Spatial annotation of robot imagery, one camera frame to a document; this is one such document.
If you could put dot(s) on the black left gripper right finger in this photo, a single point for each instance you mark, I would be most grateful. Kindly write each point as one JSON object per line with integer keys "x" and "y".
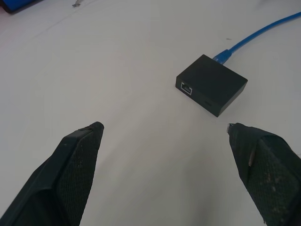
{"x": 265, "y": 174}

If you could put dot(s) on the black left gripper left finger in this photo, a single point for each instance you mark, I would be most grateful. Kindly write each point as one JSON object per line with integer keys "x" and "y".
{"x": 63, "y": 174}

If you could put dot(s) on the black network box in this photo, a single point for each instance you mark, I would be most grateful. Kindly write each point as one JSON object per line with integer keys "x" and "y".
{"x": 212, "y": 82}

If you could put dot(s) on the small grey metal piece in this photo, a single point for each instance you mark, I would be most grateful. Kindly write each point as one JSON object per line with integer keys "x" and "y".
{"x": 76, "y": 3}

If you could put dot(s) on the blue box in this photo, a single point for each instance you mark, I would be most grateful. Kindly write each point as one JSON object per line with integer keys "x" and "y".
{"x": 16, "y": 5}

